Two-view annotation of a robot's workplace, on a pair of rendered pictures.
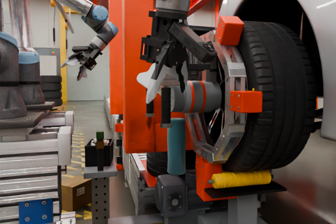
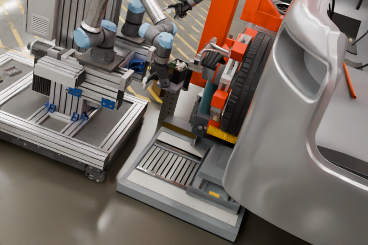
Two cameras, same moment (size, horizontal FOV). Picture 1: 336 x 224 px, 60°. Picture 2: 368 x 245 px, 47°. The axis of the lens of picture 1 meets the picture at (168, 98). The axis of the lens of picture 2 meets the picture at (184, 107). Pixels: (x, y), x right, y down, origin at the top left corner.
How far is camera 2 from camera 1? 1.80 m
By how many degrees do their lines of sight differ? 35
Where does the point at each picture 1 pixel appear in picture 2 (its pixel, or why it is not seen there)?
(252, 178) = (229, 138)
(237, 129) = (216, 110)
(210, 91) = not seen: hidden behind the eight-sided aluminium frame
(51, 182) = (114, 95)
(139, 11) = not seen: outside the picture
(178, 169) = (202, 111)
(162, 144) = not seen: hidden behind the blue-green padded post
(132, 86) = (205, 40)
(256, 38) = (247, 65)
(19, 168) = (103, 84)
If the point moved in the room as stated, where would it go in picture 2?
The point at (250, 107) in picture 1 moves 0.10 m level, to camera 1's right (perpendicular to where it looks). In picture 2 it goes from (216, 104) to (230, 112)
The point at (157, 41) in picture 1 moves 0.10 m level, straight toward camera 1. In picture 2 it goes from (152, 69) to (141, 74)
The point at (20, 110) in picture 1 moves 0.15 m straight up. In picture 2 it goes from (110, 60) to (114, 37)
